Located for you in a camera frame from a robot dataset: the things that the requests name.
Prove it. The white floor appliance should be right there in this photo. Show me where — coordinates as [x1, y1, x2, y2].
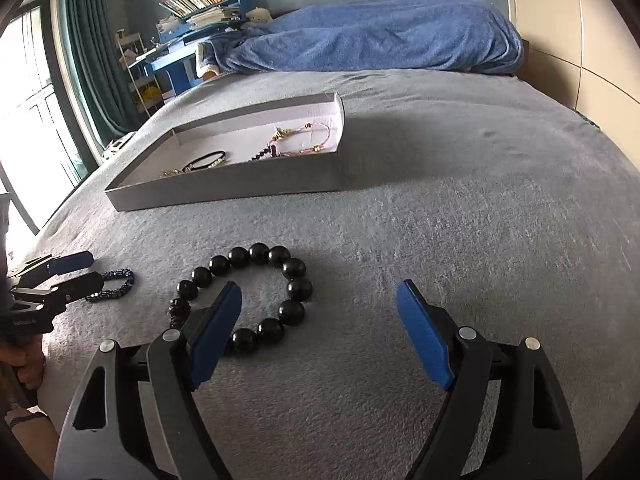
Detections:
[102, 132, 136, 156]

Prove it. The grey cardboard box tray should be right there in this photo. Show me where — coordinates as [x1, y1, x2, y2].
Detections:
[105, 91, 346, 212]

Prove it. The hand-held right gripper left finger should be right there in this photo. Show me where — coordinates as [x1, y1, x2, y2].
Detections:
[55, 281, 243, 480]

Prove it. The black hair tie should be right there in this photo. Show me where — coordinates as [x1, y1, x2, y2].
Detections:
[182, 150, 231, 174]

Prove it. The blue desk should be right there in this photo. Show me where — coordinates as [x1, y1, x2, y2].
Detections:
[127, 0, 251, 97]

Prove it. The black bead bracelet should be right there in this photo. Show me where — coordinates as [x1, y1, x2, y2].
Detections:
[170, 242, 314, 358]

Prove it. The dark blue beaded bracelet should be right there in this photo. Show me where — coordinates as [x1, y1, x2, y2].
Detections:
[85, 267, 135, 304]

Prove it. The grey bed cover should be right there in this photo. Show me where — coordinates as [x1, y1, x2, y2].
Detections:
[37, 69, 640, 480]

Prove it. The glass balcony door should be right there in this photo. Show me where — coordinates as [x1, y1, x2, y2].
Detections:
[0, 0, 101, 236]

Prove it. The beige wardrobe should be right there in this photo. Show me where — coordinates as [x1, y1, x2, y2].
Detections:
[502, 0, 640, 173]

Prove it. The white trolley cart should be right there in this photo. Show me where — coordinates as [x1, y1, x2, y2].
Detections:
[115, 30, 169, 116]

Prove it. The pink cord bracelet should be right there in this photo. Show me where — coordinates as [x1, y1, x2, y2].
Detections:
[269, 122, 332, 157]

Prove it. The person's left hand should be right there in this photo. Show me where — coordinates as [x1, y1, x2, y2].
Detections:
[0, 335, 46, 389]

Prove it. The person's left forearm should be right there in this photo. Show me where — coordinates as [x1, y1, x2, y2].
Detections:
[4, 406, 57, 478]

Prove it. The white blue slipper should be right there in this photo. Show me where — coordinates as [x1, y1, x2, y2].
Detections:
[196, 42, 221, 79]

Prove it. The stack of papers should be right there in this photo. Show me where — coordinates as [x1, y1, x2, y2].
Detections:
[187, 7, 241, 29]

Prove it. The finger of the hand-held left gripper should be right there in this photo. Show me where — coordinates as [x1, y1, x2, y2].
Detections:
[11, 272, 106, 311]
[7, 250, 95, 288]

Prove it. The blue fleece blanket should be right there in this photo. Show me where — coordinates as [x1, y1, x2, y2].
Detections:
[212, 0, 524, 75]

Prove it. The teal curtain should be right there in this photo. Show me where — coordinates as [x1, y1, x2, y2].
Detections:
[57, 0, 144, 147]

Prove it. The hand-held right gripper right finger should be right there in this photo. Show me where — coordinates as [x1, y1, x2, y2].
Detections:
[395, 279, 583, 480]

